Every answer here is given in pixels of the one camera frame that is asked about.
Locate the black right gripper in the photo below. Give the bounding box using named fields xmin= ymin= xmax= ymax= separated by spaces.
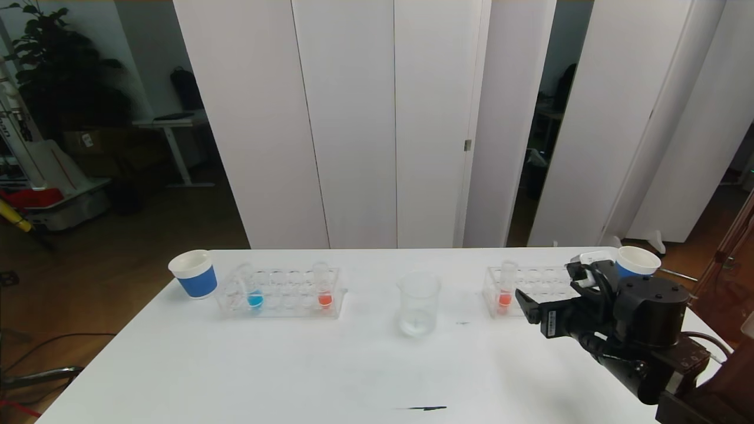
xmin=515 ymin=288 xmax=597 ymax=350

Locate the test tube with red pigment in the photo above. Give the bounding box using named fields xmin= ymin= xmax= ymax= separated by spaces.
xmin=498 ymin=260 xmax=519 ymax=314
xmin=312 ymin=262 xmax=335 ymax=310

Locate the test tube with blue pigment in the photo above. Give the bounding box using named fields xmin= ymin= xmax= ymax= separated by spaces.
xmin=236 ymin=263 xmax=265 ymax=311

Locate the clear acrylic test tube rack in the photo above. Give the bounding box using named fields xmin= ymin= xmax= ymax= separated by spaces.
xmin=482 ymin=266 xmax=581 ymax=319
xmin=216 ymin=268 xmax=348 ymax=320

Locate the clear plastic beaker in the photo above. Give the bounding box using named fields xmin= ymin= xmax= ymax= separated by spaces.
xmin=396 ymin=271 xmax=442 ymax=337

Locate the blue white paper cup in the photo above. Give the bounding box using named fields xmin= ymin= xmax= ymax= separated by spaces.
xmin=168 ymin=250 xmax=218 ymax=300
xmin=616 ymin=246 xmax=661 ymax=279

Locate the white folding partition screen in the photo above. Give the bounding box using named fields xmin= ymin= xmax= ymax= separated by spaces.
xmin=527 ymin=0 xmax=754 ymax=247
xmin=173 ymin=0 xmax=557 ymax=250

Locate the black office chair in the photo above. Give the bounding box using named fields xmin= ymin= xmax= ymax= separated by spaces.
xmin=551 ymin=64 xmax=578 ymax=114

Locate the white desk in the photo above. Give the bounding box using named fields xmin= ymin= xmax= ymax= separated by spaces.
xmin=133 ymin=112 xmax=216 ymax=190

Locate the black backpack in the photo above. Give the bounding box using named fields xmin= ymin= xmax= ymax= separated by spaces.
xmin=171 ymin=67 xmax=205 ymax=114

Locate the brown cardboard box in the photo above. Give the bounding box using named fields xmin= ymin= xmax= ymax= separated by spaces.
xmin=62 ymin=128 xmax=118 ymax=157

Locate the metal chair leg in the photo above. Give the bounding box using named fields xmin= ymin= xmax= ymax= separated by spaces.
xmin=0 ymin=366 xmax=84 ymax=392

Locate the white machine with base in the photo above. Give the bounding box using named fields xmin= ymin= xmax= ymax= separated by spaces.
xmin=0 ymin=56 xmax=113 ymax=233

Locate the red object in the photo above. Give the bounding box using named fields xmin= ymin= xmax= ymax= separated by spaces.
xmin=0 ymin=188 xmax=64 ymax=211

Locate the dark green potted plant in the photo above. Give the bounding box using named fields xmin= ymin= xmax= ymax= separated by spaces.
xmin=3 ymin=0 xmax=133 ymax=142

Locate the yellow tool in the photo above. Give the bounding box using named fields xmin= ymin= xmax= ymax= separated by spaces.
xmin=0 ymin=197 xmax=33 ymax=234

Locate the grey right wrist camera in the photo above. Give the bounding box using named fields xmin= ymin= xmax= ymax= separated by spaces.
xmin=567 ymin=251 xmax=618 ymax=289

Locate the black floor cable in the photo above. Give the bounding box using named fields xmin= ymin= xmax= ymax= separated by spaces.
xmin=0 ymin=333 xmax=117 ymax=377

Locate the red floor cable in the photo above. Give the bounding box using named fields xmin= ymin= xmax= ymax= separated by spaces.
xmin=0 ymin=400 xmax=42 ymax=420

